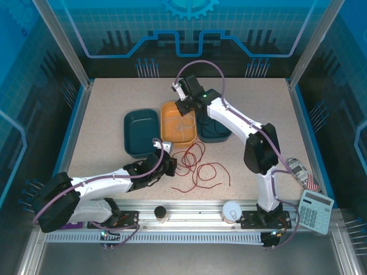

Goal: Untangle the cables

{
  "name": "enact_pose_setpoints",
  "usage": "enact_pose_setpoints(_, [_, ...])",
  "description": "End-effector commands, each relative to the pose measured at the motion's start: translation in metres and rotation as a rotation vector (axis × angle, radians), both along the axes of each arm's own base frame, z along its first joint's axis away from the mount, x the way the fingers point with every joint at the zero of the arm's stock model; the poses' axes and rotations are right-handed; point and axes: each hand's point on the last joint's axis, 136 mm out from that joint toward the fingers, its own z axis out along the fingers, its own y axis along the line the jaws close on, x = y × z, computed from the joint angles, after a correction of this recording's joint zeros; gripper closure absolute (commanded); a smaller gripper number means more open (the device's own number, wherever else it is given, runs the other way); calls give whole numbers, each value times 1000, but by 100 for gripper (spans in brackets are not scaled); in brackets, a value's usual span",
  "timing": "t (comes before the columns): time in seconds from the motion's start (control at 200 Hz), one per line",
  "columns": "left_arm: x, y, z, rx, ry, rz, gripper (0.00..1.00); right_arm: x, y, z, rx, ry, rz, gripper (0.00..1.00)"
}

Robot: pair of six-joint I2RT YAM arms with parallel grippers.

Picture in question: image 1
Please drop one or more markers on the white round cap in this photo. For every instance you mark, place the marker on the white round cap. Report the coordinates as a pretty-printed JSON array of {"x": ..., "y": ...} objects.
[{"x": 231, "y": 214}]

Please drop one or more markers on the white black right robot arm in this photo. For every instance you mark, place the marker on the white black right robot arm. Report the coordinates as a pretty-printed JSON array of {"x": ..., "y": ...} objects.
[{"x": 229, "y": 114}]

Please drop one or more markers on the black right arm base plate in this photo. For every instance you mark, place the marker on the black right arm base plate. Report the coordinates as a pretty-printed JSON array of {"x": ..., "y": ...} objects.
[{"x": 249, "y": 220}]

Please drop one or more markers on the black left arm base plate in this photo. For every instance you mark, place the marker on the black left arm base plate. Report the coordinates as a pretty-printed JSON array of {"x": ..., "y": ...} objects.
[{"x": 130, "y": 218}]

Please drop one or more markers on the pale green calculator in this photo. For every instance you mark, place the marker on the pale green calculator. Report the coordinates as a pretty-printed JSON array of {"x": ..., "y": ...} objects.
[{"x": 315, "y": 212}]

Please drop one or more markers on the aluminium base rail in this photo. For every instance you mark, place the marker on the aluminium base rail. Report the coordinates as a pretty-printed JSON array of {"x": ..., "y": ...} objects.
[{"x": 195, "y": 212}]

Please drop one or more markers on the black connector block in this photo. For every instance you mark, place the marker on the black connector block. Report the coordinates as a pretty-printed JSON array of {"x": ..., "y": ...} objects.
[
  {"x": 107, "y": 239},
  {"x": 271, "y": 240}
]

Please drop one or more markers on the crumpled printed can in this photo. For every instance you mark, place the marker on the crumpled printed can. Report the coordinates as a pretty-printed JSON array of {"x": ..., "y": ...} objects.
[{"x": 299, "y": 172}]

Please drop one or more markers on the purple flat object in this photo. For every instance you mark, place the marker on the purple flat object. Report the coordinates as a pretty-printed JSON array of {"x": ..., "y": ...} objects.
[{"x": 71, "y": 226}]

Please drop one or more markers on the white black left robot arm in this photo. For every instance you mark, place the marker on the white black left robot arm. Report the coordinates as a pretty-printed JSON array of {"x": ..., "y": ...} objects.
[{"x": 100, "y": 183}]

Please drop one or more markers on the small jar with dark lid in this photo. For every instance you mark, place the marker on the small jar with dark lid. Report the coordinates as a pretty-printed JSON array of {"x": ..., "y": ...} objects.
[{"x": 161, "y": 214}]

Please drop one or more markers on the orange plastic bin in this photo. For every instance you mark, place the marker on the orange plastic bin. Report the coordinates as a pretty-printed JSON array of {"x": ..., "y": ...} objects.
[{"x": 172, "y": 109}]

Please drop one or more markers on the aluminium frame post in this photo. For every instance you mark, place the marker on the aluminium frame post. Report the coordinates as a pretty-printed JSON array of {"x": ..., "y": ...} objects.
[
  {"x": 64, "y": 43},
  {"x": 314, "y": 43}
]

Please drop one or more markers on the dark teal plastic bin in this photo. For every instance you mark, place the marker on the dark teal plastic bin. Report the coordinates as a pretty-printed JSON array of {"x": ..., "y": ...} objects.
[
  {"x": 212, "y": 138},
  {"x": 140, "y": 129}
]

